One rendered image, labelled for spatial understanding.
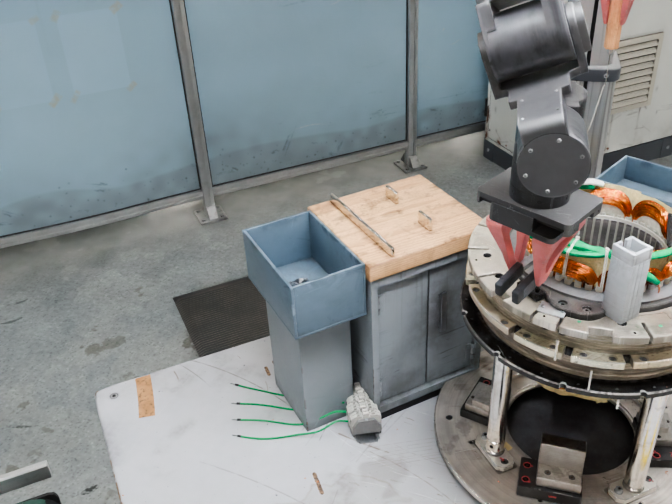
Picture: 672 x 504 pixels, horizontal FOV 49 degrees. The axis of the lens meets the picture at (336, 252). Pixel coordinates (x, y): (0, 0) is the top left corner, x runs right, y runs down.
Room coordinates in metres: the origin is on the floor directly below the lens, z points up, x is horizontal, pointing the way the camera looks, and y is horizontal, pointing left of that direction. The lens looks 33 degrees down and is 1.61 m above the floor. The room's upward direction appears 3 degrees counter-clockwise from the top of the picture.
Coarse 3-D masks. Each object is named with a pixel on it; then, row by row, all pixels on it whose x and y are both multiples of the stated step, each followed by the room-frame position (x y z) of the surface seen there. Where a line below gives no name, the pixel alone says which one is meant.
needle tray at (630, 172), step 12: (624, 156) 1.07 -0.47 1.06; (612, 168) 1.04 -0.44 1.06; (624, 168) 1.07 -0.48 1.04; (636, 168) 1.06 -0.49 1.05; (648, 168) 1.05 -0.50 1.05; (660, 168) 1.03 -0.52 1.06; (600, 180) 1.00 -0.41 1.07; (612, 180) 1.04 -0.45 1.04; (624, 180) 1.06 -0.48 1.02; (636, 180) 1.06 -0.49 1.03; (648, 180) 1.04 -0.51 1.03; (660, 180) 1.03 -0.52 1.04; (648, 192) 1.02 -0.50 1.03; (660, 192) 1.02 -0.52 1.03
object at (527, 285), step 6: (528, 276) 0.60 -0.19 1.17; (522, 282) 0.60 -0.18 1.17; (528, 282) 0.60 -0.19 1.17; (534, 282) 0.60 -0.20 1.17; (516, 288) 0.59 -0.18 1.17; (522, 288) 0.59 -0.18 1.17; (528, 288) 0.59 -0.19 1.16; (516, 294) 0.58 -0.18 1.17; (522, 294) 0.59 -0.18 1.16; (528, 294) 0.60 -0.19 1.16; (516, 300) 0.58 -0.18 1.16
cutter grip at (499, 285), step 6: (516, 264) 0.62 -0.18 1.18; (522, 264) 0.62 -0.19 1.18; (510, 270) 0.62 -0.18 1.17; (516, 270) 0.61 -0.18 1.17; (522, 270) 0.62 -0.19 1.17; (504, 276) 0.61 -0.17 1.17; (510, 276) 0.61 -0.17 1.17; (516, 276) 0.61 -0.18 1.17; (498, 282) 0.60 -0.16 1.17; (504, 282) 0.60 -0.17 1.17; (510, 282) 0.61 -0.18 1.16; (498, 288) 0.60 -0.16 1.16; (504, 288) 0.60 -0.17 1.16; (498, 294) 0.60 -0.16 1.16
